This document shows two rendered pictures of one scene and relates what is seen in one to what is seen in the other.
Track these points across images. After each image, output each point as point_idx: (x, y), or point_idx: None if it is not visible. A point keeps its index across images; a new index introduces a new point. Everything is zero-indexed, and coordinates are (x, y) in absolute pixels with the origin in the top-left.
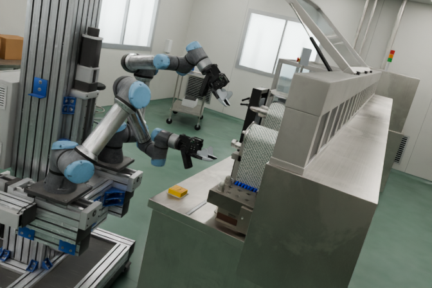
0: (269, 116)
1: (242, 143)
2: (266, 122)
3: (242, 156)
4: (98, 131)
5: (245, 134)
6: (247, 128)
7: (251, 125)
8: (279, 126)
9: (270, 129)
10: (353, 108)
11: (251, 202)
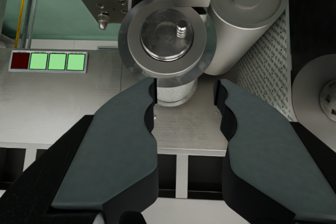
0: (282, 101)
1: None
2: (283, 77)
3: None
4: None
5: (119, 49)
6: (136, 61)
7: (138, 79)
8: (262, 88)
9: (164, 91)
10: (214, 164)
11: None
